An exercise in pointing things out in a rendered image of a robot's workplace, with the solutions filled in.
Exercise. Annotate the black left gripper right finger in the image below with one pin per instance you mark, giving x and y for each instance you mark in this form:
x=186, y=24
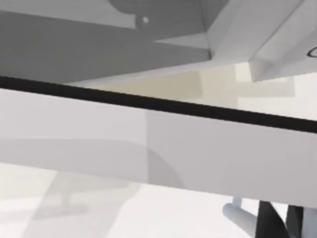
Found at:
x=296, y=223

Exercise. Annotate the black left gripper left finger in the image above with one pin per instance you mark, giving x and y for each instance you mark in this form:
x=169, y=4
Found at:
x=267, y=223

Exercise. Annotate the white table edge panel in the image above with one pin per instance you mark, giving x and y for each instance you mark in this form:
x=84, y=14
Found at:
x=198, y=148

